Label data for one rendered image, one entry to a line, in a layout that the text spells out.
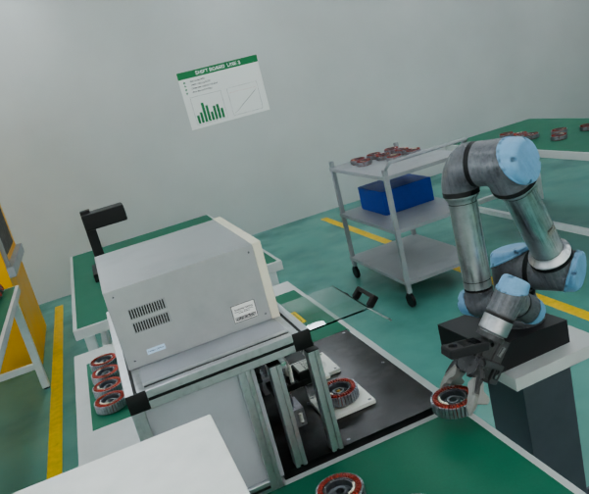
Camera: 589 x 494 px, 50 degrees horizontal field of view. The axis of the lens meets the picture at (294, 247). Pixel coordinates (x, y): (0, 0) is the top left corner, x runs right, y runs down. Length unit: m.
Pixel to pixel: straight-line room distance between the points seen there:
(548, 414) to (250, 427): 0.96
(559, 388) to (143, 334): 1.24
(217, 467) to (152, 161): 6.11
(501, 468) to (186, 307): 0.81
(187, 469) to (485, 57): 7.84
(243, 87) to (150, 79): 0.99
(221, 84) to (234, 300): 5.61
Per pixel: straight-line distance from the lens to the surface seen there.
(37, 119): 6.88
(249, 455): 1.60
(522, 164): 1.60
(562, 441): 2.20
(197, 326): 1.57
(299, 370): 1.76
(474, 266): 1.75
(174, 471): 0.97
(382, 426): 1.73
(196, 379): 1.47
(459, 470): 1.58
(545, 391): 2.08
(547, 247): 1.81
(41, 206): 6.93
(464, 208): 1.71
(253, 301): 1.59
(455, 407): 1.64
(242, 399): 1.53
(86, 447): 2.16
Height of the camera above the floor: 1.70
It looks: 16 degrees down
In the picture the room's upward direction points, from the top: 14 degrees counter-clockwise
